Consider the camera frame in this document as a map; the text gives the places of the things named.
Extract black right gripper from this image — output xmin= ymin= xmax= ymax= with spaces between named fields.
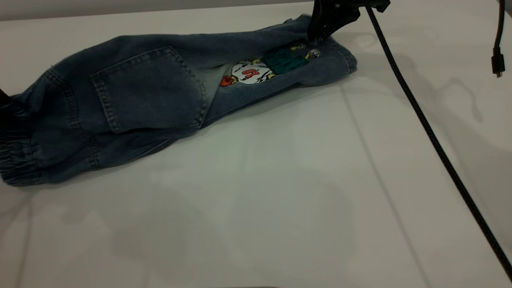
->
xmin=307 ymin=0 xmax=391 ymax=45

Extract black braided cable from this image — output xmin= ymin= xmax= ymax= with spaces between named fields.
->
xmin=364 ymin=2 xmax=512 ymax=280

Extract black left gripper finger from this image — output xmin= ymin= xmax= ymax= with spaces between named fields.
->
xmin=0 ymin=89 xmax=12 ymax=117

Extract black cable with usb plug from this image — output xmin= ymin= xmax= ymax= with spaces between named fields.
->
xmin=491 ymin=0 xmax=506 ymax=78

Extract blue denim pants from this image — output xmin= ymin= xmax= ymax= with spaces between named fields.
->
xmin=0 ymin=14 xmax=358 ymax=187

